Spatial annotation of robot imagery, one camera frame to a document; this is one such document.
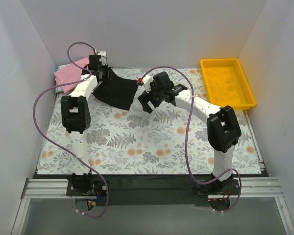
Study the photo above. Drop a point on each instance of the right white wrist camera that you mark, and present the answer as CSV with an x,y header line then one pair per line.
x,y
145,82

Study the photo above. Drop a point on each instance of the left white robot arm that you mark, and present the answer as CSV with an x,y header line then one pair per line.
x,y
75,112

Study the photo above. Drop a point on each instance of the pink folded t-shirt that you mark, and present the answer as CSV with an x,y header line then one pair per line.
x,y
69,73

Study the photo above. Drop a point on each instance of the aluminium frame rail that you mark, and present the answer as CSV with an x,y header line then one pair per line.
x,y
246,187

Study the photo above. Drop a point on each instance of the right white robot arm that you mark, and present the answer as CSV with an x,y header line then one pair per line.
x,y
223,130

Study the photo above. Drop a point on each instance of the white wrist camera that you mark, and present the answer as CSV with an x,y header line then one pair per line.
x,y
145,82
103,57

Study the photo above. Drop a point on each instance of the floral patterned table mat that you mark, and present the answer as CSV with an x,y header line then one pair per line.
x,y
135,142

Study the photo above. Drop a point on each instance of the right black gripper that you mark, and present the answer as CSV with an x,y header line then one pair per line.
x,y
151,98

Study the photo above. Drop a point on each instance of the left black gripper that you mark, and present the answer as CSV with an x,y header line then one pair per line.
x,y
104,73

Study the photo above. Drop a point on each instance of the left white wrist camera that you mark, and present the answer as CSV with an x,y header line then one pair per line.
x,y
103,57

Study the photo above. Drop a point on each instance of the yellow plastic tray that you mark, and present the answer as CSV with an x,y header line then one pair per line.
x,y
226,83

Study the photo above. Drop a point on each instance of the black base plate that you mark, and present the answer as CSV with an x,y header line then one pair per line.
x,y
147,189

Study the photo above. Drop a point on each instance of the black t-shirt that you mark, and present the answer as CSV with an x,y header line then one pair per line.
x,y
116,91

